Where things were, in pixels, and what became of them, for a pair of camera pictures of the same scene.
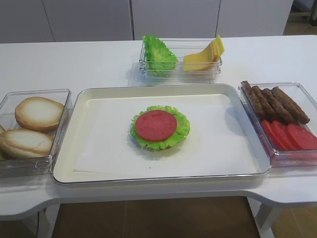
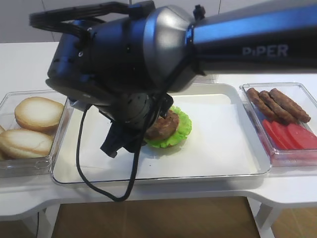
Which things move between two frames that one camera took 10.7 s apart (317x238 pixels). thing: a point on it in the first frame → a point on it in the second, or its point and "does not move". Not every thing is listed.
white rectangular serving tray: (96, 145) does not move
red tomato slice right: (302, 136) does not move
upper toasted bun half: (38, 113) does not move
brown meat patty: (249, 90) → (164, 126)
